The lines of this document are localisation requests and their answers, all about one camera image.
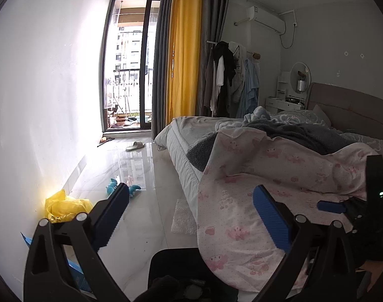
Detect round white mirror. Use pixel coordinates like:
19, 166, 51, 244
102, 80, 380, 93
290, 62, 312, 95

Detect white hanging jacket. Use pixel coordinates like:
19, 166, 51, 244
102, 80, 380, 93
228, 42, 249, 104

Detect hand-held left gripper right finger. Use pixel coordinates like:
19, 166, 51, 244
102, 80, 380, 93
253, 184, 373, 302

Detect grey patterned duvet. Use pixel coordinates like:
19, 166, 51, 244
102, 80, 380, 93
270, 110, 318, 126

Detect white hanging shirt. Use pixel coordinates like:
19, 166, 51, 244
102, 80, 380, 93
210, 55, 225, 109

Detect grey bed headboard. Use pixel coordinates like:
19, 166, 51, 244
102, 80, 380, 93
305, 82, 383, 157

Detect light blue hanging robe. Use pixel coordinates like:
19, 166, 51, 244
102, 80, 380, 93
236, 58, 260, 118

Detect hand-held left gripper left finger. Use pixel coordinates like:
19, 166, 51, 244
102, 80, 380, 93
23, 182, 131, 302

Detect balcony glass door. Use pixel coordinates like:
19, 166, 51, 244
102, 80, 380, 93
101, 0, 162, 133

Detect yellow curtain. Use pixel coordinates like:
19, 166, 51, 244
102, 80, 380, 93
165, 0, 203, 126

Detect yellow plastic bag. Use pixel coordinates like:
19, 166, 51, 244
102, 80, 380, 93
45, 189, 95, 224

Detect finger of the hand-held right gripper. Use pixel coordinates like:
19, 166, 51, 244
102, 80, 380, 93
317, 199, 353, 224

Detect white air conditioner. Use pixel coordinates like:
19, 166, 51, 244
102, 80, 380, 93
244, 6, 287, 34

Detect bed with grey sheet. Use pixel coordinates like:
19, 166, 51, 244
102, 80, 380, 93
154, 116, 383, 190

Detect clothes on rack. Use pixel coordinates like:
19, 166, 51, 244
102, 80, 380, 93
206, 39, 262, 118

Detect flat clear bubble wrap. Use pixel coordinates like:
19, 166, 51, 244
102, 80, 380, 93
171, 199, 199, 235

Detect blue printed bag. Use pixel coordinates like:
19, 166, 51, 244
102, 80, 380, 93
20, 231, 92, 292

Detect brown cardboard box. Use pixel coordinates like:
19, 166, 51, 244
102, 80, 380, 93
357, 259, 383, 302

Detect black trash bin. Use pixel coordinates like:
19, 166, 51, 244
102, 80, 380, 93
147, 248, 240, 302

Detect grey fleece blanket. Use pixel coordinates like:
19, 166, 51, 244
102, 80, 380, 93
187, 123, 356, 172

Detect blue shark plush toy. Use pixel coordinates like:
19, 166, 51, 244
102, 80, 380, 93
105, 179, 142, 197

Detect white vanity table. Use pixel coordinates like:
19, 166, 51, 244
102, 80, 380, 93
265, 96, 307, 116

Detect pink printed blanket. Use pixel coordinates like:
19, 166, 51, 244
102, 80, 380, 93
198, 129, 383, 293

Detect white shelf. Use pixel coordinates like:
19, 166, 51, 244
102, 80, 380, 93
276, 71, 293, 99

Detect grey curtain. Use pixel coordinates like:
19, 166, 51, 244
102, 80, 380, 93
195, 0, 230, 118
151, 0, 176, 140

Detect light blue plush cloth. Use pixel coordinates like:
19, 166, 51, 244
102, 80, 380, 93
243, 106, 273, 124

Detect grey pillow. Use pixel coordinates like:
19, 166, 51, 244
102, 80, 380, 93
310, 104, 333, 128

